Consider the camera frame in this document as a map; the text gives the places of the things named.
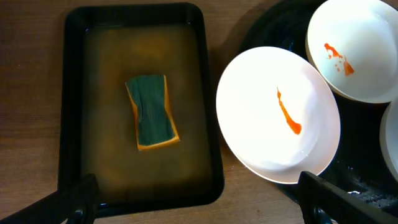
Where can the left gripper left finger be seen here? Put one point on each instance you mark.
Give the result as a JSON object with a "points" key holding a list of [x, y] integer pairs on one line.
{"points": [[77, 204]]}

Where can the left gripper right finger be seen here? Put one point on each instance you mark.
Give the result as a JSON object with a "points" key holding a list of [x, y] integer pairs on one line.
{"points": [[316, 193]]}

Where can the grey-white plate with ketchup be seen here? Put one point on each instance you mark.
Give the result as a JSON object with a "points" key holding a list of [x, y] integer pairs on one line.
{"points": [[388, 137]]}

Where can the green and orange sponge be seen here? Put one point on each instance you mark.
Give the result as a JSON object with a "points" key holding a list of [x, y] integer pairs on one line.
{"points": [[153, 119]]}

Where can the round black serving tray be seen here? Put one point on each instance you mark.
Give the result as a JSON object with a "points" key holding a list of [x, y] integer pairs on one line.
{"points": [[358, 166]]}

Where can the black rectangular water tray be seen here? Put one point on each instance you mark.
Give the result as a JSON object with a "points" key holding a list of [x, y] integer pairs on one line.
{"points": [[77, 24]]}

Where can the white plate with ketchup streak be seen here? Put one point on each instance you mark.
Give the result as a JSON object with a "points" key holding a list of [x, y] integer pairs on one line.
{"points": [[277, 114]]}

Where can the cream plate with ketchup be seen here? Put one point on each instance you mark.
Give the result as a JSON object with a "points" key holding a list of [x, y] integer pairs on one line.
{"points": [[353, 44]]}

